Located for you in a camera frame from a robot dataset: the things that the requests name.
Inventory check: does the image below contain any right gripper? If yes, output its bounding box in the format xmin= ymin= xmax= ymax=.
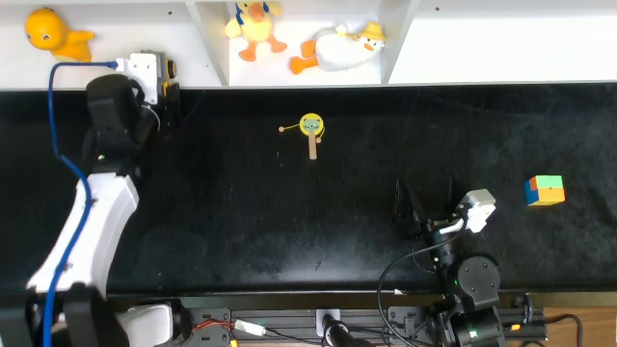
xmin=392 ymin=175 xmax=460 ymax=241

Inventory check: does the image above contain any yellow wooden rattle drum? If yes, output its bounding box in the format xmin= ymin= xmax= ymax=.
xmin=278 ymin=113 xmax=326 ymax=161

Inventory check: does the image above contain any blue cable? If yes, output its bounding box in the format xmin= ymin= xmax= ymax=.
xmin=41 ymin=60 xmax=120 ymax=347

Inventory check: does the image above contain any white plush duck yellow hat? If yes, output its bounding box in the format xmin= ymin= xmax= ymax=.
xmin=288 ymin=20 xmax=387 ymax=76

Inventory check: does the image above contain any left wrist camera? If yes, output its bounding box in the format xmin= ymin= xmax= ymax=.
xmin=115 ymin=51 xmax=160 ymax=106

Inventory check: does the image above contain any mounting rail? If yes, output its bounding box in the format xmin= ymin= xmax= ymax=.
xmin=108 ymin=291 xmax=584 ymax=347

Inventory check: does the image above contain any white shelf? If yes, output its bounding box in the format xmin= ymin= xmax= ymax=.
xmin=0 ymin=0 xmax=617 ymax=92

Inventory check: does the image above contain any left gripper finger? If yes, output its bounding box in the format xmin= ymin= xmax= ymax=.
xmin=162 ymin=82 xmax=183 ymax=127

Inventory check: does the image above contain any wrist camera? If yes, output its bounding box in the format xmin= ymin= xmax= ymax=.
xmin=115 ymin=51 xmax=160 ymax=106
xmin=452 ymin=188 xmax=497 ymax=234

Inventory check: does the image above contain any yellow rubber duck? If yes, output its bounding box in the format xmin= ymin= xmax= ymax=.
xmin=24 ymin=7 xmax=95 ymax=66

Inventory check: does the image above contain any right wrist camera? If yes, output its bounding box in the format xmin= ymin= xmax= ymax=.
xmin=452 ymin=188 xmax=497 ymax=234

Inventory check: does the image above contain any grey and yellow toy truck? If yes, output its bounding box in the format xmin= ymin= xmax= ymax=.
xmin=139 ymin=49 xmax=178 ymax=97

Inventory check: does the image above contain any many-coloured puzzle cube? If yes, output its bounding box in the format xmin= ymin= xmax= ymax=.
xmin=523 ymin=174 xmax=567 ymax=207

